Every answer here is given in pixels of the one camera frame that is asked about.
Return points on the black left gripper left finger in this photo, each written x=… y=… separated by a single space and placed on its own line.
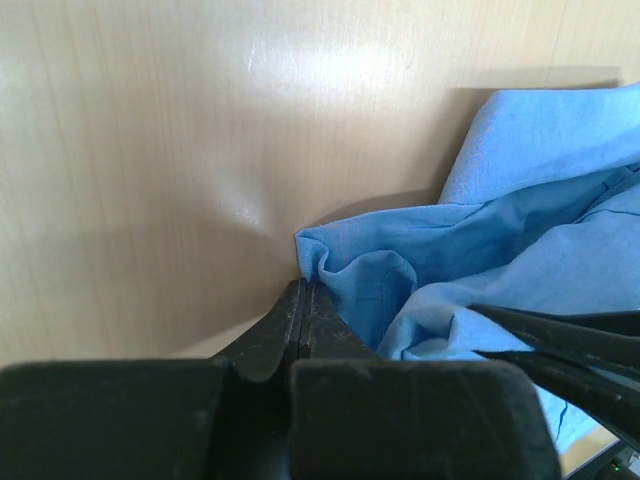
x=222 y=417

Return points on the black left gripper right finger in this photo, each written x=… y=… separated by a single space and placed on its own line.
x=356 y=416

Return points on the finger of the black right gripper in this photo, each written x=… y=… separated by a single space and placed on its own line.
x=576 y=380
x=607 y=341

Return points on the light blue shirt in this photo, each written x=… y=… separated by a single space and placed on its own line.
x=540 y=212

